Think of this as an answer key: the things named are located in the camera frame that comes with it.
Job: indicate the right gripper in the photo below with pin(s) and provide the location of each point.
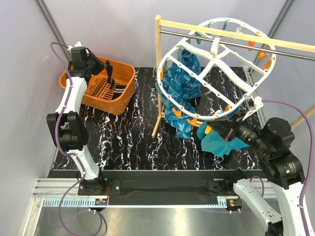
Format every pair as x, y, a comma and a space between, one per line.
227, 128

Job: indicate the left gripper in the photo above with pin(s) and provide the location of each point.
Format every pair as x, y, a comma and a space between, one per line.
101, 65

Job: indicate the orange clothespin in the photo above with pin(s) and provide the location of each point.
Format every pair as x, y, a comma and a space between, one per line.
177, 113
192, 122
208, 129

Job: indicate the black white striped sock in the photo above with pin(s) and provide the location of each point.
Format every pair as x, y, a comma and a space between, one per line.
117, 88

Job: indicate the orange plastic basket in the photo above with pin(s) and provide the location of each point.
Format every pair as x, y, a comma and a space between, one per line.
99, 95

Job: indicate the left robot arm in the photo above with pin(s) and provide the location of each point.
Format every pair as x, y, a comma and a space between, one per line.
66, 127

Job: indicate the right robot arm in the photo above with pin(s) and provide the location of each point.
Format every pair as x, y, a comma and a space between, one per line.
281, 167

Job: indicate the teal cloth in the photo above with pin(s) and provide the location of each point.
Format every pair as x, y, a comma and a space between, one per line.
215, 144

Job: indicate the blue patterned cloth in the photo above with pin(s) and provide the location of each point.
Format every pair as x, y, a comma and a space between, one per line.
182, 88

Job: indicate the green clothespin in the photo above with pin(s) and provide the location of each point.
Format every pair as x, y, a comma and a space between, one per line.
167, 103

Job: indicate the wooden clothes rack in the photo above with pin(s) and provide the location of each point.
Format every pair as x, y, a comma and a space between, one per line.
244, 54

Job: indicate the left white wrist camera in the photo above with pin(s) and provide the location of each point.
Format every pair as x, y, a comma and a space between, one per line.
77, 44

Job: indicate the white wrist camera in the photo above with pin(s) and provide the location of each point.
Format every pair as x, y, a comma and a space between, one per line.
77, 44
253, 104

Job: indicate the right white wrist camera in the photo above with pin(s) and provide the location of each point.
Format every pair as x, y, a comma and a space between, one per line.
253, 104

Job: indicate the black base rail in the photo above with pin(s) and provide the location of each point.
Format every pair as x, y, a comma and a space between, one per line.
164, 187

